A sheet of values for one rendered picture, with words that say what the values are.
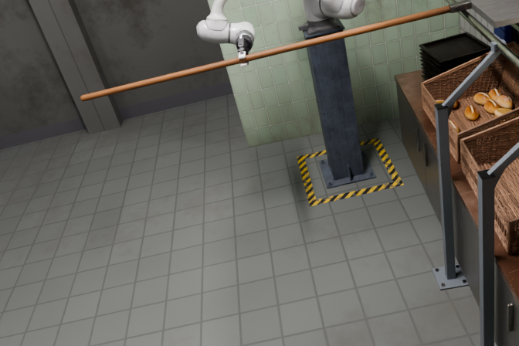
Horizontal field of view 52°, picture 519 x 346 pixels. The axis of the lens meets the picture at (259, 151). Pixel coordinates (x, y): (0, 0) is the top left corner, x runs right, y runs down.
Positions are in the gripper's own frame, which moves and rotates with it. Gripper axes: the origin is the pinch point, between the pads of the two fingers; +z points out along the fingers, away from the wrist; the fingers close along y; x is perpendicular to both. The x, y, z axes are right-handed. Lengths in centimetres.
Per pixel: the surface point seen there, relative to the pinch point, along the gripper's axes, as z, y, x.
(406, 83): -58, 59, -82
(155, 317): 35, 116, 75
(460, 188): 46, 58, -81
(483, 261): 89, 57, -75
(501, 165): 88, 18, -81
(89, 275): -6, 116, 124
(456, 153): 28, 53, -85
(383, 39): -121, 55, -81
